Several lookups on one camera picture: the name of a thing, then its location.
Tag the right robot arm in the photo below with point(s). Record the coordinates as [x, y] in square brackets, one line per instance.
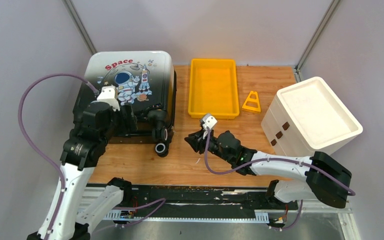
[315, 177]

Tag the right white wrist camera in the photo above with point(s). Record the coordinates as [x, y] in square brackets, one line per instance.
[208, 122]

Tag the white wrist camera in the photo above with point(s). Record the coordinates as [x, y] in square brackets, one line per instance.
[109, 95]
[208, 122]

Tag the yellow plastic tray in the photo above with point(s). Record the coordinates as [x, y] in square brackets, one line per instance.
[213, 88]

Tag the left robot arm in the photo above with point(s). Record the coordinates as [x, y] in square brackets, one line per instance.
[81, 152]

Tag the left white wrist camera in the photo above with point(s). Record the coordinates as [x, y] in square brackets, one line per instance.
[109, 95]

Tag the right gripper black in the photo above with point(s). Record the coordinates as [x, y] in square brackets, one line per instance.
[196, 141]

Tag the yellow triangular bracket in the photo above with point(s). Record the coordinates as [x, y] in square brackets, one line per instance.
[252, 103]

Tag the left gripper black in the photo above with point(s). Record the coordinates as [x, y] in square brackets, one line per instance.
[128, 124]

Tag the black white space suitcase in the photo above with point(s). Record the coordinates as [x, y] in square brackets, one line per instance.
[145, 80]

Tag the white drawer cabinet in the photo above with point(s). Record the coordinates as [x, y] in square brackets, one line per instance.
[308, 117]

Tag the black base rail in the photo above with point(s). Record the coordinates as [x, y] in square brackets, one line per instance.
[204, 202]

